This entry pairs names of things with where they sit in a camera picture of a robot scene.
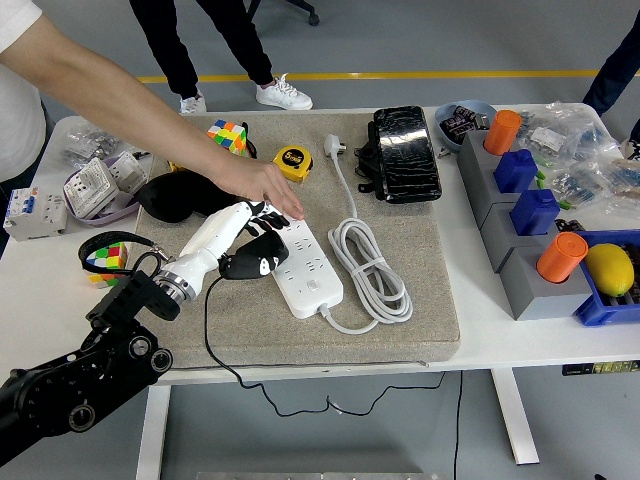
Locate person's hand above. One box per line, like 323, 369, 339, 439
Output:
207, 159, 306, 221

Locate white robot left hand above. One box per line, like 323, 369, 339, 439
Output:
175, 199, 292, 286

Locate black power adapter with cord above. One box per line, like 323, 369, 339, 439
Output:
203, 230, 445, 419

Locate white power strip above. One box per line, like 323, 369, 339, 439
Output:
272, 214, 345, 320

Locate large colourful puzzle cube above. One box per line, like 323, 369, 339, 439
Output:
207, 118, 249, 159

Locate black fabric pouch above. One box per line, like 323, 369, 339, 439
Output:
138, 170, 239, 224

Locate white table leg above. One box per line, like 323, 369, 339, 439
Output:
135, 385, 172, 480
490, 368, 541, 466

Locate white socket cube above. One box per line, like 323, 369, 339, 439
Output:
107, 151, 151, 194
62, 157, 121, 220

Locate table control panel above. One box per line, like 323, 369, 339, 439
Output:
561, 360, 640, 377

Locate small colourful puzzle cube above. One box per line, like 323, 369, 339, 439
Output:
82, 241, 130, 290

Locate grey-brown fabric mat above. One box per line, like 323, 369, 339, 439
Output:
108, 112, 462, 372

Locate black cracked glossy case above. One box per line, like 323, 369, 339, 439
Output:
372, 104, 444, 205

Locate person in black trousers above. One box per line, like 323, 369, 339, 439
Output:
128, 0, 314, 115

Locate clear bag of metal parts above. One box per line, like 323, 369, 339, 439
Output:
62, 117, 136, 166

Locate blue storage bin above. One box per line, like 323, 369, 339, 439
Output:
572, 228, 640, 327

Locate white circuit breaker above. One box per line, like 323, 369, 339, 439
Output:
3, 185, 69, 242

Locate blue bowl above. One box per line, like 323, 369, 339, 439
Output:
433, 98, 497, 153

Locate grey peg holder block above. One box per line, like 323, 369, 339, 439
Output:
457, 130, 539, 229
499, 244, 601, 321
480, 199, 561, 274

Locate yellow lemon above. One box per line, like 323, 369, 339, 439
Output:
583, 242, 635, 297

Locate black capacitors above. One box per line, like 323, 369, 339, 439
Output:
442, 103, 491, 141

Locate orange cylinder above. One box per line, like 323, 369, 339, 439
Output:
483, 109, 523, 156
536, 231, 590, 284

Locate blue block peg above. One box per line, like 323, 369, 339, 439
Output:
493, 148, 540, 194
509, 188, 561, 238

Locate clear bag of components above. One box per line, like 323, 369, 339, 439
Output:
599, 152, 640, 211
549, 102, 621, 161
542, 159, 609, 209

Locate clear bag with white label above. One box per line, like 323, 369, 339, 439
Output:
517, 107, 576, 156

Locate person in dark blue trousers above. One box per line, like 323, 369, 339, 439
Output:
582, 0, 640, 162

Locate yellow tape measure with strap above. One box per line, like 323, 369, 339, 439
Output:
242, 121, 315, 184

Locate white power strip cord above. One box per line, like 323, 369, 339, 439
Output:
319, 132, 415, 336

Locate black plastic bracket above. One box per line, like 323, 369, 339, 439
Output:
352, 119, 386, 194

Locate black hanging cable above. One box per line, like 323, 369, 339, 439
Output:
452, 370, 464, 480

